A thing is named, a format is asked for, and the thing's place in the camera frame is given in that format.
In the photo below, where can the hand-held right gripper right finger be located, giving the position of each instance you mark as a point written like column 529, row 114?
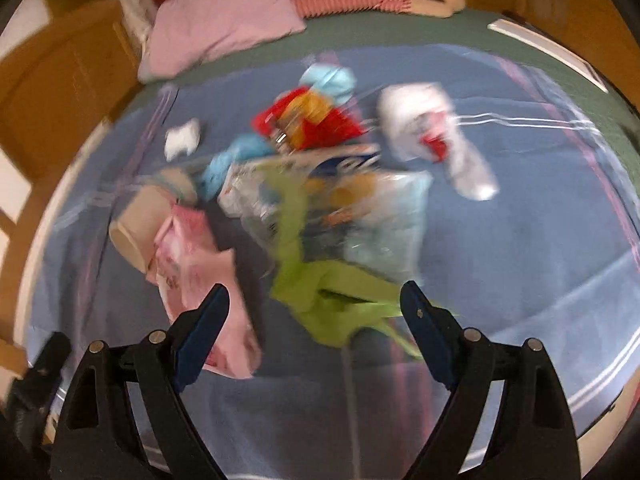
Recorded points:
column 425, row 332

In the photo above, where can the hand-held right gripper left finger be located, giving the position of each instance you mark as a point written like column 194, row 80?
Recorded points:
column 200, row 332

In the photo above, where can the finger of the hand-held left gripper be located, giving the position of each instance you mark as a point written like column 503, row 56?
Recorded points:
column 50, row 355

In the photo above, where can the green plastic bag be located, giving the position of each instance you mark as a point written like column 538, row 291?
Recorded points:
column 325, row 295

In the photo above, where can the pink plastic packet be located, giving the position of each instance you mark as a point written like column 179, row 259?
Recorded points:
column 200, row 285

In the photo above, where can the blue striped bed sheet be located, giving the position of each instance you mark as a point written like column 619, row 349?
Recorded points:
column 500, row 260

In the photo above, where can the pale blue clear bag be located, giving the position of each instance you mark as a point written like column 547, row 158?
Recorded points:
column 395, row 225

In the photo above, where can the beige paper cup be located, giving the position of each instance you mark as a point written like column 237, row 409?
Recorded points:
column 137, row 232

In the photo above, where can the clear plastic bag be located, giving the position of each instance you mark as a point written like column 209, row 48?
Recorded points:
column 245, row 190

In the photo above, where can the light blue wrapper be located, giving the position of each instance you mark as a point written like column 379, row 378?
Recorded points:
column 230, row 162

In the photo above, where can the white crumpled tissue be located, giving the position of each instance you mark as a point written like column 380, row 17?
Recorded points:
column 182, row 138

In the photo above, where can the small white plastic bag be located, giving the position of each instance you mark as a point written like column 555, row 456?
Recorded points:
column 425, row 120

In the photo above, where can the red snack packet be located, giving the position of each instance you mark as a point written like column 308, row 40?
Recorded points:
column 330, row 122

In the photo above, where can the light blue crumpled bag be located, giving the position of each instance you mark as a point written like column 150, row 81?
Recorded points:
column 330, row 82

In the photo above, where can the green woven bed mat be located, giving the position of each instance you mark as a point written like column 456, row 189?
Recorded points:
column 450, row 35

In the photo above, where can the white flat board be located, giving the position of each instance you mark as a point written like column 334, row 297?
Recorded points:
column 545, row 50

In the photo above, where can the pink pillow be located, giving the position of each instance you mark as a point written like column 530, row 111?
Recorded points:
column 225, row 25

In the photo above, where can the wooden bunk bed frame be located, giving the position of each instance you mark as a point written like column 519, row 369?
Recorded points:
column 65, row 90

